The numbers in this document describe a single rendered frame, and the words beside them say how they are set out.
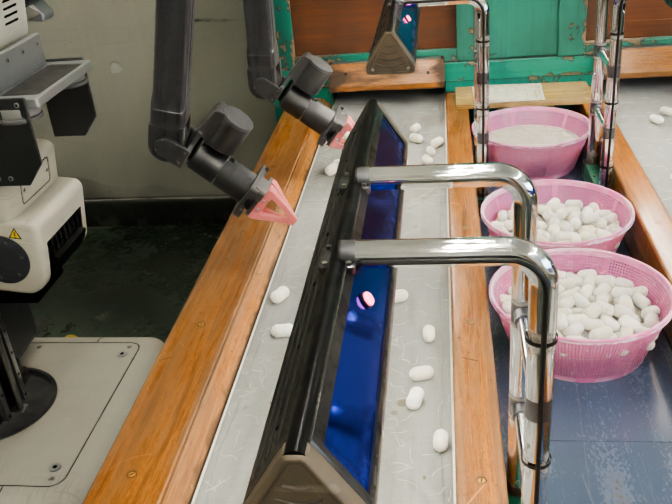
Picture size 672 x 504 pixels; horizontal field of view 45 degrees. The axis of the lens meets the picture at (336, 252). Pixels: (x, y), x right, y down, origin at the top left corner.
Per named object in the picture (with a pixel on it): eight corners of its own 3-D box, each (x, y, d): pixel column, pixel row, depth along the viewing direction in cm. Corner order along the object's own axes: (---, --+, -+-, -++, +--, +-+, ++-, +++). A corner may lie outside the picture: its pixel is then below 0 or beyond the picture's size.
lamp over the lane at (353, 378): (239, 547, 48) (220, 454, 44) (344, 155, 102) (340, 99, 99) (373, 551, 47) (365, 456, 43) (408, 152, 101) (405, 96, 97)
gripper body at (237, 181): (272, 169, 140) (237, 144, 139) (261, 193, 131) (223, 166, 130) (252, 196, 143) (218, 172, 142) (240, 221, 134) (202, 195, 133)
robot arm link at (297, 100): (277, 99, 170) (272, 107, 165) (294, 72, 167) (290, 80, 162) (304, 117, 171) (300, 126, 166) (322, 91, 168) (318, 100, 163)
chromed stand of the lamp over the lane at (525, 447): (356, 639, 82) (314, 257, 61) (370, 494, 100) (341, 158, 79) (546, 647, 80) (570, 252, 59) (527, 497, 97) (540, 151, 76)
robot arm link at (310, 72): (258, 76, 170) (249, 88, 162) (286, 31, 165) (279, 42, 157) (306, 108, 172) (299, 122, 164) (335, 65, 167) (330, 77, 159)
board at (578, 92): (456, 109, 197) (456, 105, 197) (455, 91, 211) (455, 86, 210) (595, 103, 193) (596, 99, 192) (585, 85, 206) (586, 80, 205)
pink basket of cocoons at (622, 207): (519, 305, 135) (521, 255, 130) (458, 238, 158) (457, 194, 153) (661, 274, 140) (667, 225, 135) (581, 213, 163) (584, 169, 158)
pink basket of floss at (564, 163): (534, 198, 171) (536, 156, 166) (448, 165, 190) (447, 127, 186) (614, 162, 184) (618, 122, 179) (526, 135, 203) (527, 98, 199)
